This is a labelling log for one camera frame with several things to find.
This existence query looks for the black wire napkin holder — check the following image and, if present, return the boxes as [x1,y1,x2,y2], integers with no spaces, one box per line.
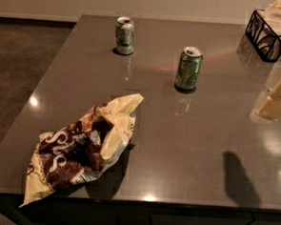
[246,10,281,62]

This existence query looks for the napkins in holder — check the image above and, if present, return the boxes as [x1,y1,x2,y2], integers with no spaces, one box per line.
[262,0,281,31]

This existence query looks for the brown yellow chip bag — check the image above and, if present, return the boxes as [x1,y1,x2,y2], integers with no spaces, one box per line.
[23,93,143,205]

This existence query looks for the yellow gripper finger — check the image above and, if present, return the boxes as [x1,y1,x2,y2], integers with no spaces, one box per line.
[257,54,281,122]

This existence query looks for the white green 7up can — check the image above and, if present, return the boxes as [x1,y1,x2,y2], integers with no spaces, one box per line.
[115,17,134,55]

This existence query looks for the green soda can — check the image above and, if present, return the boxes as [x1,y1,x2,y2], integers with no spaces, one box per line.
[174,47,203,91]

